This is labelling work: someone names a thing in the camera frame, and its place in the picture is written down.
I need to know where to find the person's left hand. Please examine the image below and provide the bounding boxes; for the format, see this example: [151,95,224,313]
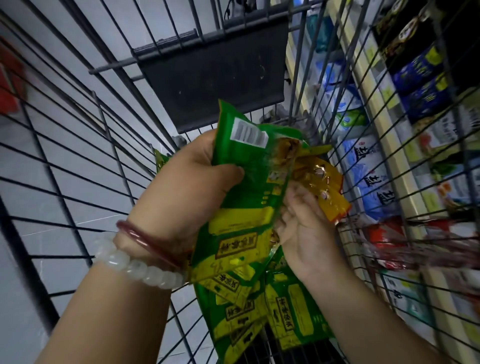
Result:
[119,129,245,265]

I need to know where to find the person's right hand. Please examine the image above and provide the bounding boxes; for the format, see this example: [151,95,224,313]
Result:
[275,183,349,283]

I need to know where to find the green yellow snack packet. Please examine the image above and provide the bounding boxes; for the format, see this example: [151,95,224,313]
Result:
[194,268,269,364]
[154,149,171,173]
[263,259,335,352]
[188,99,305,284]

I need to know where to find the golden yellow snack packet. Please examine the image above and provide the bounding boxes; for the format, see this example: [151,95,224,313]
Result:
[292,144,352,223]

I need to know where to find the person's left forearm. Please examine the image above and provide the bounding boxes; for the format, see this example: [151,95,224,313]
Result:
[35,259,185,364]

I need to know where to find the person's right forearm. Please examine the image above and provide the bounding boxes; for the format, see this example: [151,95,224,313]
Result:
[304,260,451,364]

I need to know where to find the white blue salt bags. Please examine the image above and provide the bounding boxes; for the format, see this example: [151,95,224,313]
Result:
[337,134,400,223]

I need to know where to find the red packets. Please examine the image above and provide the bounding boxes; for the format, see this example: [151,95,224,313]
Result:
[358,219,480,271]

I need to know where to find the dark plastic cart seat flap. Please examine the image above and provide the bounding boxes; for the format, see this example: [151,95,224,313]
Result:
[131,17,290,134]

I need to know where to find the white blue green packets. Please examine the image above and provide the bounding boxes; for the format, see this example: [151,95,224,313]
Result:
[307,7,374,140]

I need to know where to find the cream store shelf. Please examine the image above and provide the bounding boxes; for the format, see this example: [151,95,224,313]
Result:
[285,0,480,364]

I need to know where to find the dark blue yellow packets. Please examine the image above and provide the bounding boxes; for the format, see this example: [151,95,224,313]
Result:
[391,44,452,122]

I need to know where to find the black packets with round labels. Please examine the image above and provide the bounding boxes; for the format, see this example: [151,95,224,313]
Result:
[373,0,480,76]

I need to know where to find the red object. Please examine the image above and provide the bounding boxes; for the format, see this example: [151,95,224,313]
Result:
[0,47,28,115]

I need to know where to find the red bangle bracelet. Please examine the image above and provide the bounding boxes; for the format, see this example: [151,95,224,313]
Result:
[115,220,186,269]

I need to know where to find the white bead bracelet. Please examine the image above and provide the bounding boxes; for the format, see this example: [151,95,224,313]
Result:
[93,238,185,290]

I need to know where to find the metal wire shopping cart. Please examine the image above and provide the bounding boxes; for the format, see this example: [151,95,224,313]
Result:
[0,0,480,364]

